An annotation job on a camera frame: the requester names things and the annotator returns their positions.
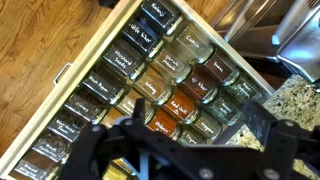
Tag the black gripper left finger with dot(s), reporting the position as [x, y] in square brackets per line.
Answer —
[96, 146]

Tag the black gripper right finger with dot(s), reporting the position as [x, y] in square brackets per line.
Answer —
[283, 143]

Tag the wooden spice drawer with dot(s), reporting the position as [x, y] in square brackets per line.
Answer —
[111, 31]

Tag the yellow powder spice jar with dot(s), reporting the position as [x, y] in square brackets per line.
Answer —
[116, 170]

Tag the glass spice jar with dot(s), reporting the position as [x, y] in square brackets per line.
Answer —
[198, 86]
[110, 118]
[223, 109]
[158, 11]
[245, 89]
[163, 125]
[30, 168]
[126, 105]

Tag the star anise spice jar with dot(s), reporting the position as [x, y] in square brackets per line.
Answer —
[65, 126]

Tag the cloves spice jar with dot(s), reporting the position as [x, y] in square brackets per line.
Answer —
[83, 105]

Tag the black cardamom spice jar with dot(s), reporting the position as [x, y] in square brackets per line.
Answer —
[50, 146]

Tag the black pepper spice jar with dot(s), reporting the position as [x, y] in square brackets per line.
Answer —
[101, 86]

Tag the oregano spice jar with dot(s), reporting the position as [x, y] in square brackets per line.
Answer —
[206, 126]

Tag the nutmeg spice jar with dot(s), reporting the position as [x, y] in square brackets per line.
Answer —
[150, 86]

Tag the mustard seeds spice jar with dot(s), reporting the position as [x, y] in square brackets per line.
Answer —
[123, 60]

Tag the red chili spice jar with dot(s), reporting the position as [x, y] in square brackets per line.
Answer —
[180, 106]

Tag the thyme spice jar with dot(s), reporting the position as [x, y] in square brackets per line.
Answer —
[190, 136]

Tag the stainless steel gas stove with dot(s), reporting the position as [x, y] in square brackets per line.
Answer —
[300, 50]

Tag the sumac spice jar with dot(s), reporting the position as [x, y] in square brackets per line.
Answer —
[220, 68]

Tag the garam masala spice jar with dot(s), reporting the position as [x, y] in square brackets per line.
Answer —
[170, 63]

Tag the white pepper spice jar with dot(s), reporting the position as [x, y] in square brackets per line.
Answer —
[143, 35]

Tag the cumin spice jar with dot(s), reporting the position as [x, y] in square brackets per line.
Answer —
[193, 41]

